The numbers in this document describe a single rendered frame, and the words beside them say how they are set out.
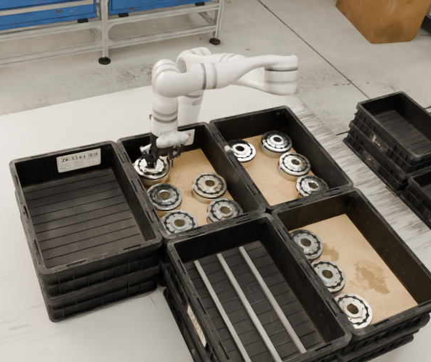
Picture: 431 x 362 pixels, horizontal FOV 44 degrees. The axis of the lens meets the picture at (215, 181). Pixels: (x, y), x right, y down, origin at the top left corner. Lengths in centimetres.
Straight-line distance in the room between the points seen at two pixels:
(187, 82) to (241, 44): 260
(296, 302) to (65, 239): 62
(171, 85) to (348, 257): 68
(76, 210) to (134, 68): 212
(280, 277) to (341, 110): 221
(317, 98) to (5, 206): 235
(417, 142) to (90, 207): 163
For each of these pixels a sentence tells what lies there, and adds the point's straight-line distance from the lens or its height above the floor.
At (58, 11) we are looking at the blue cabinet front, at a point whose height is 39.
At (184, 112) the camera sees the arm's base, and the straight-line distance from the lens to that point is 188.
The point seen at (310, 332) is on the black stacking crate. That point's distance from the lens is 136.
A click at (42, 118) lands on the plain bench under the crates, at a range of 203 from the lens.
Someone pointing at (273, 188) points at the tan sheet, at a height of 83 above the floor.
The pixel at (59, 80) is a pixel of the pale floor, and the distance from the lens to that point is 343.
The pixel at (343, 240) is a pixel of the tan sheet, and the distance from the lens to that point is 157.
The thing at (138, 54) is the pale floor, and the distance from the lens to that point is 368.
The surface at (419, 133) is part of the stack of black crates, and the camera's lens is 269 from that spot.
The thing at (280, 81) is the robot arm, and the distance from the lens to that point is 143.
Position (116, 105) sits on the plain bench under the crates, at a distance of 208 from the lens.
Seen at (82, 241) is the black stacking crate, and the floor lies 83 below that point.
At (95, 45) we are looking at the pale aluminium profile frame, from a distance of 349.
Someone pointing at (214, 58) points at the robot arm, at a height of 110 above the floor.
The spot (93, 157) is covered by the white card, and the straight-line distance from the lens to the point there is 158.
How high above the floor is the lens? 197
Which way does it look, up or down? 45 degrees down
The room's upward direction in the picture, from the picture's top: 10 degrees clockwise
